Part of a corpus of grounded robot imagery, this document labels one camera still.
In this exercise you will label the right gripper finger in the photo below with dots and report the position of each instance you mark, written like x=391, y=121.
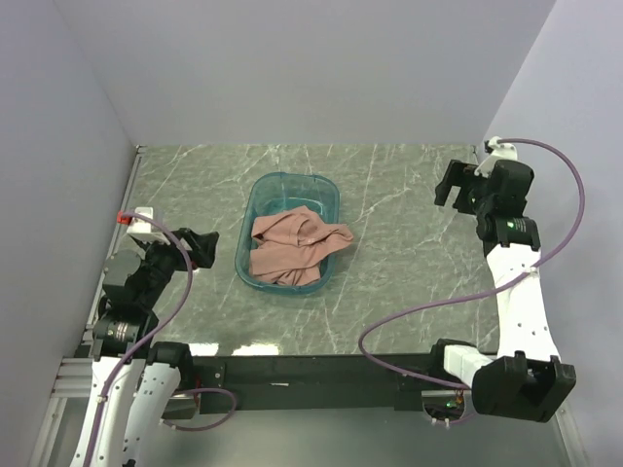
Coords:
x=465, y=200
x=454, y=176

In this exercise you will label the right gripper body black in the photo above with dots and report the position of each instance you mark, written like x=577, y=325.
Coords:
x=478, y=183

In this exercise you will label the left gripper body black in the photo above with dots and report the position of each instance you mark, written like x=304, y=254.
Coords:
x=163, y=260

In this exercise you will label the pink t shirt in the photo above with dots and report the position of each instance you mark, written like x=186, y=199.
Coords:
x=291, y=244

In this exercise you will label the teal plastic basin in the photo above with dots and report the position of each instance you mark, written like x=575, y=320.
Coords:
x=276, y=192

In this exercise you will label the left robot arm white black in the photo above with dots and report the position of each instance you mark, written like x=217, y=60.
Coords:
x=133, y=378

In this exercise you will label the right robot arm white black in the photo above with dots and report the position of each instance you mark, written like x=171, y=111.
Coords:
x=527, y=379

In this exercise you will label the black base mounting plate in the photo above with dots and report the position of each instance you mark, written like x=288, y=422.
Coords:
x=290, y=382

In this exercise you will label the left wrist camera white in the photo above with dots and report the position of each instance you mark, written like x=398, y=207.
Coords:
x=141, y=230

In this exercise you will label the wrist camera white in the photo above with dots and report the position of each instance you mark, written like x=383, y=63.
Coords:
x=492, y=151
x=141, y=230

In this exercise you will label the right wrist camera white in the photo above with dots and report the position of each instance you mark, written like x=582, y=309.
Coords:
x=492, y=151

